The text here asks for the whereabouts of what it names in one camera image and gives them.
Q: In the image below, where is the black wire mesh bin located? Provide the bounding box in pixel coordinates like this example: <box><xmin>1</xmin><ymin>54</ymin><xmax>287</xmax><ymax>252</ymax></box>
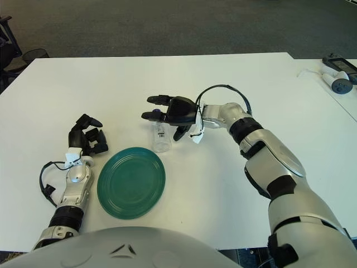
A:
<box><xmin>22</xmin><ymin>48</ymin><xmax>50</xmax><ymax>64</ymax></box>

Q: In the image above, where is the green ribbed plate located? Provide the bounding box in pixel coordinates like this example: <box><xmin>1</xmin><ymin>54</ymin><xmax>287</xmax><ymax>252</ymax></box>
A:
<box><xmin>97</xmin><ymin>147</ymin><xmax>166</xmax><ymax>221</ymax></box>

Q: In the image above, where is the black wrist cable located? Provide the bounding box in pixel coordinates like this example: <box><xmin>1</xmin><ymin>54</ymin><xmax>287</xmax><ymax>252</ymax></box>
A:
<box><xmin>39</xmin><ymin>161</ymin><xmax>69</xmax><ymax>208</ymax></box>
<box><xmin>196</xmin><ymin>83</ymin><xmax>253</xmax><ymax>115</ymax></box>

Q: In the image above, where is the white left wrist connector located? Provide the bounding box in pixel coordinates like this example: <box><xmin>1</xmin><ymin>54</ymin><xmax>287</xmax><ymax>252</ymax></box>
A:
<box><xmin>64</xmin><ymin>149</ymin><xmax>84</xmax><ymax>169</ymax></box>

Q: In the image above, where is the clear plastic bottle blue cap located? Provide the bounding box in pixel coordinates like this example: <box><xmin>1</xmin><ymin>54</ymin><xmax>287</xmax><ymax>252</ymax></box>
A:
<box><xmin>150</xmin><ymin>108</ymin><xmax>171</xmax><ymax>154</ymax></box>

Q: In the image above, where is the white handheld controller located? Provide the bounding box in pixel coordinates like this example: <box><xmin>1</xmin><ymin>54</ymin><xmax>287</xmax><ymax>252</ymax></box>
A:
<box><xmin>320</xmin><ymin>65</ymin><xmax>355</xmax><ymax>94</ymax></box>

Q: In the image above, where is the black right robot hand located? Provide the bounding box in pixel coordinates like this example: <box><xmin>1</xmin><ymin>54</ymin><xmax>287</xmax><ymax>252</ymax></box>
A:
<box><xmin>141</xmin><ymin>95</ymin><xmax>199</xmax><ymax>141</ymax></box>

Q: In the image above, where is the white right wrist connector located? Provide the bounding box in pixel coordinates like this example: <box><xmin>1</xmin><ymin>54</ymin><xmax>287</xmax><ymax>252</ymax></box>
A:
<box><xmin>190</xmin><ymin>104</ymin><xmax>206</xmax><ymax>145</ymax></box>

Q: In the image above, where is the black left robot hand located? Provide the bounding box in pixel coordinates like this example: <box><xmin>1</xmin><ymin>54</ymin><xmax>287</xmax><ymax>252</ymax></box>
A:
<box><xmin>67</xmin><ymin>113</ymin><xmax>109</xmax><ymax>156</ymax></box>

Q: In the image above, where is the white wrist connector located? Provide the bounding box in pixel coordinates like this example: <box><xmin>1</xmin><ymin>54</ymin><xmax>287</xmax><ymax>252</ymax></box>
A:
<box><xmin>190</xmin><ymin>104</ymin><xmax>206</xmax><ymax>145</ymax></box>
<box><xmin>64</xmin><ymin>149</ymin><xmax>84</xmax><ymax>169</ymax></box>

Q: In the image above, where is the silver robot torso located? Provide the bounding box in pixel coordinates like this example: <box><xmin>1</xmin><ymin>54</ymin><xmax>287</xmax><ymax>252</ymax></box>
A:
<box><xmin>16</xmin><ymin>226</ymin><xmax>238</xmax><ymax>268</ymax></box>

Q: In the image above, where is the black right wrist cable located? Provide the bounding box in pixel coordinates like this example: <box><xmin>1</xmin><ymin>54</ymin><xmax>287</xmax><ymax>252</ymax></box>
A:
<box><xmin>196</xmin><ymin>83</ymin><xmax>253</xmax><ymax>115</ymax></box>

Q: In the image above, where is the black office chair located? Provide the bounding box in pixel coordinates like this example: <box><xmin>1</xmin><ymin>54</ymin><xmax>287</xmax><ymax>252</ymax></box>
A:
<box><xmin>0</xmin><ymin>15</ymin><xmax>23</xmax><ymax>73</ymax></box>

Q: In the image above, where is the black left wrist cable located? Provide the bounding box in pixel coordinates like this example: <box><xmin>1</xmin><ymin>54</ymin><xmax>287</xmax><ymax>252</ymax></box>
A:
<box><xmin>39</xmin><ymin>161</ymin><xmax>69</xmax><ymax>208</ymax></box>

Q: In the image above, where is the black handheld controller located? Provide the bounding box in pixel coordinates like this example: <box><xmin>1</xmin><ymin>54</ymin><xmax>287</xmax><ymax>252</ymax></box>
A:
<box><xmin>322</xmin><ymin>54</ymin><xmax>357</xmax><ymax>75</ymax></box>

